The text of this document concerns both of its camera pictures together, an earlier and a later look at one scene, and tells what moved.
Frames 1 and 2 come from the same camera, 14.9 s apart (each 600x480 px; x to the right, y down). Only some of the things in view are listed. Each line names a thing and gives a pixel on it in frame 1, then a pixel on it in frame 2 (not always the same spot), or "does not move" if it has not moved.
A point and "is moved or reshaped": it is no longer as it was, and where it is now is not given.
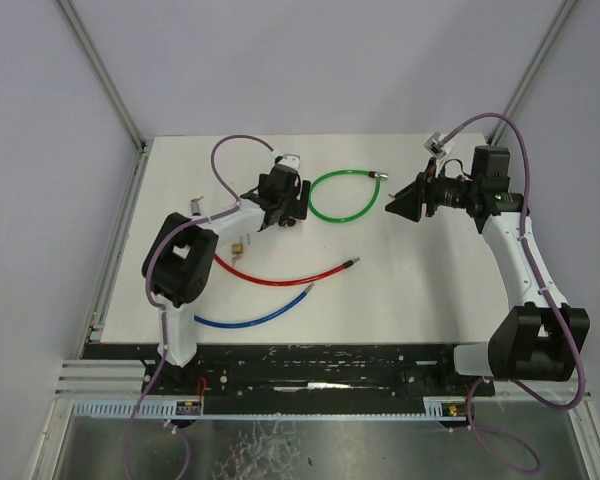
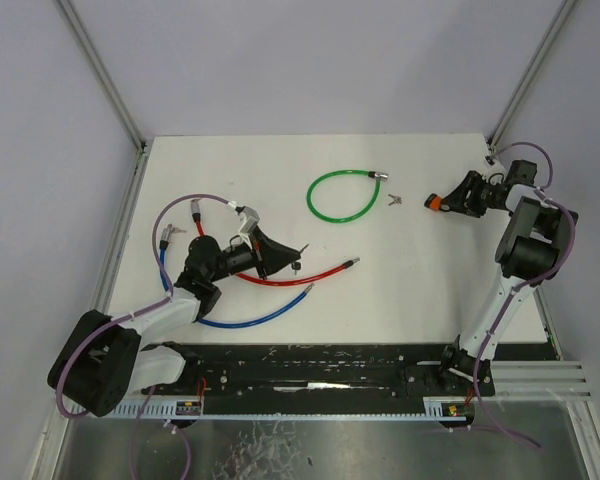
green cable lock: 378,177 does not move
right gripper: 408,203 to 471,182
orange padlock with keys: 286,221 is moved or reshaped
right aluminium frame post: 534,67 does not move
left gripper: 295,206 to 269,253
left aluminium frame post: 102,75 does not move
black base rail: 302,370 does not move
